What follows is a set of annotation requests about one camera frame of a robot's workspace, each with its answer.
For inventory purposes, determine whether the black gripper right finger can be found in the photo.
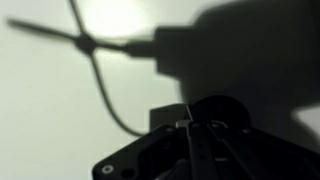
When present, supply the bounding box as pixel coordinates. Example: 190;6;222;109
191;113;320;180

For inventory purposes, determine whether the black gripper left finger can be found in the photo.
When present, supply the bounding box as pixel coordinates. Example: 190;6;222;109
91;104;198;180

